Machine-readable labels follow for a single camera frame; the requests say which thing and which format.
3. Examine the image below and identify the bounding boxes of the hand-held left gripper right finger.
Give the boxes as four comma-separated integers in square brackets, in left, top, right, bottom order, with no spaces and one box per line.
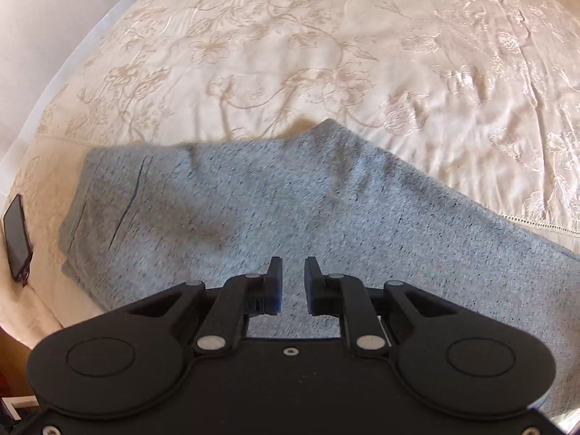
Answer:
[303,256,459,357]

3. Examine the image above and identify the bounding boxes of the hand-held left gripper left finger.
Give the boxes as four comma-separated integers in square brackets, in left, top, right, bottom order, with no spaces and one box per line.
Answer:
[114,256,284,357]

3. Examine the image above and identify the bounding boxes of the grey knit pants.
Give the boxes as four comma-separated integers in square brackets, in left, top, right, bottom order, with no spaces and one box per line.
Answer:
[60,119,580,426]

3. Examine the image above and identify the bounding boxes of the cream embroidered bedspread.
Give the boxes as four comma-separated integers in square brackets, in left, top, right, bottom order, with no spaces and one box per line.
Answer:
[0,0,580,349]

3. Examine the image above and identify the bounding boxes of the black smartphone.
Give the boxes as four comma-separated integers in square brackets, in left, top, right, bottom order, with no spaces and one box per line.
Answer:
[3,193,33,287]

